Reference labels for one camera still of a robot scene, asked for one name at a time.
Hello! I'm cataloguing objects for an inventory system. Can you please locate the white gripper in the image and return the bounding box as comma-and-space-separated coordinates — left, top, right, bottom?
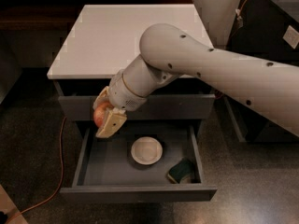
93, 70, 147, 138

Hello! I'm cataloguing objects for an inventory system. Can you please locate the red apple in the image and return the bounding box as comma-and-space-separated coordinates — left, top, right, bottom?
93, 101, 113, 128

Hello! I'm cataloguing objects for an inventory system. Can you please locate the grey drawer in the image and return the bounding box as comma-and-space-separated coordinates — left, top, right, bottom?
58, 94, 215, 121
61, 121, 217, 203

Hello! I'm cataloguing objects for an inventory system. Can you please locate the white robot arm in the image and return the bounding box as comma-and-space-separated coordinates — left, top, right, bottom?
93, 23, 299, 138

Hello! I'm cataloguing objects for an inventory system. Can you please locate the grey top drawer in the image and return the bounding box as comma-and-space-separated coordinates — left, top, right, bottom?
58, 94, 215, 121

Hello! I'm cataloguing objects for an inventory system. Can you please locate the grey drawer cabinet white top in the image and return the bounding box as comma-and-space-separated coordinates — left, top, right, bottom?
48, 4, 211, 132

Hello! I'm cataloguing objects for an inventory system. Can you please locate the white ceramic bowl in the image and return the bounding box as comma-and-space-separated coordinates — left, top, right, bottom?
131, 136, 163, 165

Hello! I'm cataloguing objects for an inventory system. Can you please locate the green yellow sponge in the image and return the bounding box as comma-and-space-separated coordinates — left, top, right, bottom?
167, 158, 194, 184

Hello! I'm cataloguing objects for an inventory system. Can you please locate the dark wooden shelf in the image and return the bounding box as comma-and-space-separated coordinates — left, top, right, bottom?
0, 0, 192, 31

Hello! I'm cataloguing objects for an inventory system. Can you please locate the black cabinet on right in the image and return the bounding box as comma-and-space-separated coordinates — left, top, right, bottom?
225, 0, 299, 143

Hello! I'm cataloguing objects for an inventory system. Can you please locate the orange cable on floor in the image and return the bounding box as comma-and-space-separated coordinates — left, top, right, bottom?
5, 117, 67, 224

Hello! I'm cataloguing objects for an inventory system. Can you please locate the white wall outlet plate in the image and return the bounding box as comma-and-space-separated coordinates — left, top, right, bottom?
283, 25, 299, 49

